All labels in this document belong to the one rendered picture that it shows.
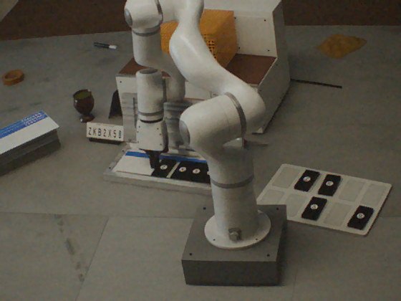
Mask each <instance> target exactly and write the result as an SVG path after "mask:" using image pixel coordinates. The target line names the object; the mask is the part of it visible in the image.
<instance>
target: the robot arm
mask: <svg viewBox="0 0 401 301"><path fill-rule="evenodd" d="M203 8H204V0H127V3H126V5H125V10H124V15H125V20H126V22H127V24H128V25H129V26H130V27H132V41H133V48H134V52H133V54H134V58H135V61H136V62H137V63H138V64H139V65H142V66H145V67H150V68H147V69H143V70H138V71H137V72H136V84H137V101H138V111H137V113H138V117H139V119H138V120H137V130H136V143H137V147H138V148H139V150H143V151H145V152H146V153H147V155H148V157H149V161H150V167H151V168H154V169H155V168H156V167H157V166H159V164H160V163H159V155H160V154H161V153H167V152H168V151H169V148H168V146H169V137H168V128H167V125H166V121H165V118H163V117H164V107H163V103H165V102H177V101H181V100H182V99H183V98H184V97H185V79H187V81H189V82H190V83H191V84H192V85H195V86H196V87H199V88H201V89H204V90H207V91H211V92H214V93H216V94H217V95H218V97H215V98H212V99H209V100H206V101H204V102H199V103H196V104H194V105H192V106H190V107H189V108H188V109H187V110H185V111H184V113H183V114H182V115H181V117H180V122H179V131H180V135H181V136H182V138H183V140H184V141H185V142H186V143H187V144H188V146H189V147H191V148H192V149H193V150H195V151H196V152H198V153H199V154H201V155H202V156H203V157H204V159H205V160H206V162H207V164H208V169H209V174H210V180H211V189H212V195H213V205H214V210H215V215H214V216H213V217H211V218H210V219H209V220H208V221H207V223H206V225H205V229H204V232H205V236H206V239H207V240H208V241H209V242H210V243H211V244H212V245H214V246H215V247H220V248H222V249H229V250H240V249H247V248H249V247H253V246H255V245H257V244H258V243H260V242H262V241H263V240H265V239H266V238H267V236H268V235H269V232H270V230H271V221H270V218H269V217H268V216H267V215H266V214H265V213H264V212H262V211H259V210H257V204H256V202H257V197H256V184H255V177H254V169H253V161H252V157H251V154H250V153H249V151H248V150H247V149H245V148H241V147H238V146H232V145H224V143H227V142H229V141H232V140H235V139H237V138H240V137H243V136H245V135H248V134H252V133H254V132H256V131H257V130H259V129H260V128H261V127H262V125H263V124H264V123H265V122H266V118H267V108H266V106H265V103H264V100H263V99H262V98H261V97H260V95H259V94H258V93H257V92H256V91H255V90H254V89H253V88H252V87H251V86H250V85H247V84H246V83H245V82H243V81H242V80H241V79H239V78H238V77H237V76H235V75H233V74H232V73H229V72H228V71H227V70H226V69H224V68H223V67H222V66H221V65H220V64H219V63H217V61H216V60H215V57H214V56H213V55H212V53H211V51H210V50H209V48H208V46H207V44H206V43H205V42H204V40H203V36H202V35H201V31H200V27H199V26H200V21H201V17H202V15H203ZM168 22H177V23H178V27H177V28H176V30H175V31H174V32H173V35H172V37H171V39H170V45H169V49H170V54H168V53H167V52H165V51H163V50H162V49H161V45H162V43H161V28H160V25H161V24H166V23H168ZM151 67H154V68H151ZM161 70H162V71H164V72H166V73H167V74H169V75H170V76H171V78H170V79H163V76H162V72H161ZM154 151H155V152H154Z"/></svg>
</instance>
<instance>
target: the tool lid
mask: <svg viewBox="0 0 401 301"><path fill-rule="evenodd" d="M204 101H206V100H203V99H195V98H188V97H184V98H183V99H182V100H181V101H177V102H165V103H163V107H164V117H163V118H165V121H166V125H167V128H168V137H169V147H175V148H177V147H178V146H179V145H186V148H187V149H192V148H191V147H189V146H188V144H187V143H186V142H185V141H184V140H183V138H182V136H181V135H180V131H179V122H180V118H179V114H183V113H184V111H185V110H187V109H188V108H189V107H190V106H192V105H194V104H196V103H199V102H204ZM137 111H138V101H137V93H131V92H124V93H122V117H123V127H124V137H125V141H130V140H131V139H134V140H136V130H137V120H138V119H139V117H138V113H137ZM166 113H170V114H171V118H167V117H166ZM224 145H232V146H238V147H241V148H244V136H243V137H240V138H237V139H235V140H232V141H229V142H227V143H224Z"/></svg>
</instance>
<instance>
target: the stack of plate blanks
mask: <svg viewBox="0 0 401 301"><path fill-rule="evenodd" d="M40 113H42V111H39V112H38V113H34V114H32V115H30V116H28V117H26V118H24V119H21V120H19V121H17V122H16V123H14V124H11V125H8V126H6V127H4V128H2V129H0V132H2V131H3V130H6V129H7V128H10V127H12V126H14V125H16V124H17V123H22V122H24V121H25V120H28V119H30V118H32V117H34V116H35V115H38V114H40ZM60 147H61V145H60V142H59V139H58V136H57V129H56V128H55V129H54V130H51V131H49V132H48V133H45V134H44V135H40V136H38V137H36V138H34V139H32V140H30V141H28V142H26V143H24V144H21V145H18V146H17V147H15V148H12V149H11V150H9V151H6V152H4V153H2V154H0V175H2V174H4V173H6V172H10V171H11V170H13V169H15V168H16V167H19V166H23V165H24V164H25V163H28V162H30V161H32V160H34V159H36V158H38V157H40V156H43V155H44V154H46V153H48V152H50V151H54V150H56V149H58V148H60Z"/></svg>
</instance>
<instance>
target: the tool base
mask: <svg viewBox="0 0 401 301"><path fill-rule="evenodd" d="M125 143H126V144H127V145H126V146H125V147H124V148H123V149H122V150H121V151H120V152H119V153H118V155H117V156H116V159H115V160H114V161H113V162H112V163H111V164H110V165H109V166H108V168H107V170H106V171H105V172H104V173H103V174H102V177H103V180H105V181H114V182H118V183H127V184H133V185H138V186H147V187H152V188H161V189H166V190H172V191H181V192H186V193H191V194H200V195H205V196H213V195H212V189H211V187H210V186H201V185H195V184H189V183H180V182H172V181H160V180H155V179H149V178H140V177H135V176H126V175H120V174H117V173H116V172H112V170H113V169H114V167H115V166H116V164H117V163H119V161H120V160H121V159H122V157H123V156H124V155H125V153H126V152H127V151H139V152H145V151H144V150H139V148H138V147H137V143H136V140H131V142H127V141H126V142H125ZM168 148H169V151H168V152H167V153H161V155H167V156H177V157H184V158H194V159H201V160H205V159H204V157H203V156H202V155H201V154H199V153H198V152H196V151H195V150H193V149H187V148H186V146H184V145H180V146H179V148H174V147H168ZM123 150H125V151H123ZM109 167H111V168H109Z"/></svg>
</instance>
